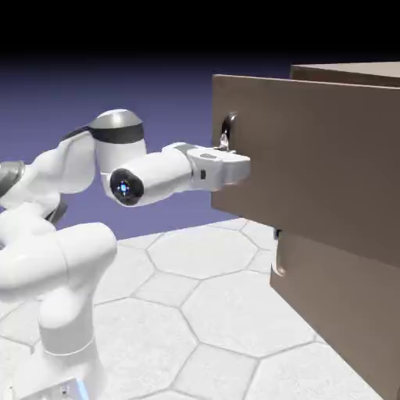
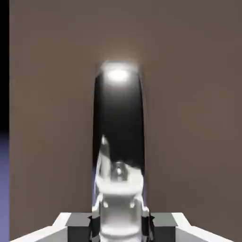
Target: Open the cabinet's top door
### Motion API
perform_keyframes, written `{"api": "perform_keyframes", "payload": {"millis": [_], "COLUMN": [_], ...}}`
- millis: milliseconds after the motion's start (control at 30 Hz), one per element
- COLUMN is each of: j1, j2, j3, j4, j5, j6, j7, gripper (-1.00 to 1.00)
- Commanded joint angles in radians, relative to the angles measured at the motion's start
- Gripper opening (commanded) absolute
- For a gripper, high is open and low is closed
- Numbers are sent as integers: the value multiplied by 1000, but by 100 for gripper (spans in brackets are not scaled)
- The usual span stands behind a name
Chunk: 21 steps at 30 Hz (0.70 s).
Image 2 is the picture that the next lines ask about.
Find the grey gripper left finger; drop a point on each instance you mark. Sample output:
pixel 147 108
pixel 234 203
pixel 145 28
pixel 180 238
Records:
pixel 75 226

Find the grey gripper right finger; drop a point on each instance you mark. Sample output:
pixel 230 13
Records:
pixel 166 226

